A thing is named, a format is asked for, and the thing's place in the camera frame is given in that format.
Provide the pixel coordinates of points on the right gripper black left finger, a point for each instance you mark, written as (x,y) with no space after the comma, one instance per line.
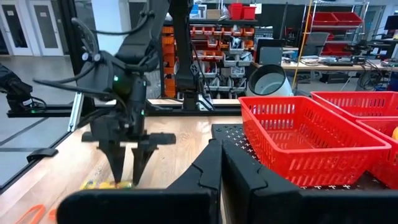
(205,177)

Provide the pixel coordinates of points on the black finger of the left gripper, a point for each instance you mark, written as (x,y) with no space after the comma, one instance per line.
(141,161)
(115,158)

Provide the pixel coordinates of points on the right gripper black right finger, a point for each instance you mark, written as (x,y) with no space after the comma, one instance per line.
(248,186)

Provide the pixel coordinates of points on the yellow crayon pack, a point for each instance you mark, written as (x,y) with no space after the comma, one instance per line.
(93,185)
(395,133)

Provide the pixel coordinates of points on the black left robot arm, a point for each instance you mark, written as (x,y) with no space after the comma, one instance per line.
(183,46)

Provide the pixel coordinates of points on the black perforated metal riser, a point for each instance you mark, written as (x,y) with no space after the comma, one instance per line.
(230,133)

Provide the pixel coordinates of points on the black table edge clamp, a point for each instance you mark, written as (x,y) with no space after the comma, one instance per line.
(42,154)

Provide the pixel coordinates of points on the red plastic slotted basket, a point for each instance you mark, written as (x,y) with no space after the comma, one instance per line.
(357,102)
(382,155)
(311,146)

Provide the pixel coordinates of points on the white cup with dark inside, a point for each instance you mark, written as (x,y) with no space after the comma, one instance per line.
(270,84)

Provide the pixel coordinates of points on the shelving with orange grey bins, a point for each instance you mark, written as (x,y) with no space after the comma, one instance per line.
(224,56)

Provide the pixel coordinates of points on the black computer monitor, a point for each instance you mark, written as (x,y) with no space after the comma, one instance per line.
(270,54)

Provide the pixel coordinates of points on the cluttered wooden workbench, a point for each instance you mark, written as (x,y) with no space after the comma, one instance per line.
(311,66)

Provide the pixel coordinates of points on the red storage bin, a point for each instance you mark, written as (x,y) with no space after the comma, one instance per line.
(249,13)
(235,12)

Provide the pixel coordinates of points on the metal rack with red bins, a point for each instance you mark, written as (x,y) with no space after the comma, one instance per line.
(335,18)

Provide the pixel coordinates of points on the silver aluminium frame bracket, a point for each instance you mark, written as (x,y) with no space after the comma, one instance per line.
(76,112)

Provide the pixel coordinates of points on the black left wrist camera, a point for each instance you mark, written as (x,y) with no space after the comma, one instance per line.
(93,71)

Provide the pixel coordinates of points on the black aluminium table frame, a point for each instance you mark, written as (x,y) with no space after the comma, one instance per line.
(56,111)

